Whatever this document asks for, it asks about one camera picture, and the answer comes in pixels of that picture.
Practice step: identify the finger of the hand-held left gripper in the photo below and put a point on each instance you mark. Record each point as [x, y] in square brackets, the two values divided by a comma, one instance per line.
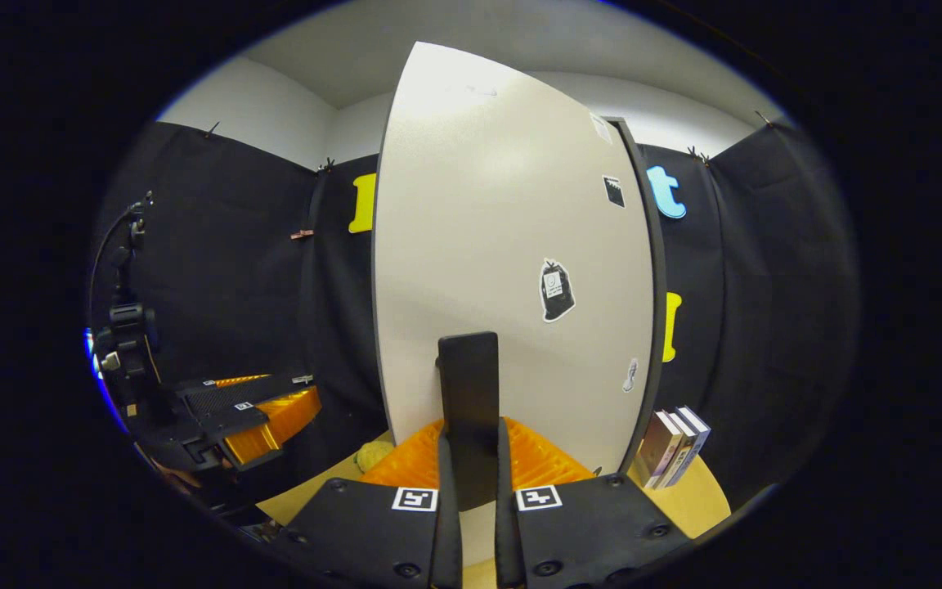
[234, 393]
[226, 419]

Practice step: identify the grey spine book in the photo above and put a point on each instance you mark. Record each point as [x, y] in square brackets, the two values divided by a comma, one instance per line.
[679, 454]

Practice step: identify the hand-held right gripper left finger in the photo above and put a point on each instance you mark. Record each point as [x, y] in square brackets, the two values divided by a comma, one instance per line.
[448, 548]

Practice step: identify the yellow coaster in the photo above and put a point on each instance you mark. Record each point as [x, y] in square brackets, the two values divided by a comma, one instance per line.
[373, 455]

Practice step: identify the beige cabinet door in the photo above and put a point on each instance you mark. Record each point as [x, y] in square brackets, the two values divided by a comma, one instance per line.
[471, 229]

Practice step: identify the black backdrop cloth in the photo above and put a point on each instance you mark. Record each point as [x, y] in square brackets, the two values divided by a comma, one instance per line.
[765, 286]

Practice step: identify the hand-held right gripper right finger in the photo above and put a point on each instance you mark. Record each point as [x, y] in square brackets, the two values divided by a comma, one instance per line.
[508, 548]

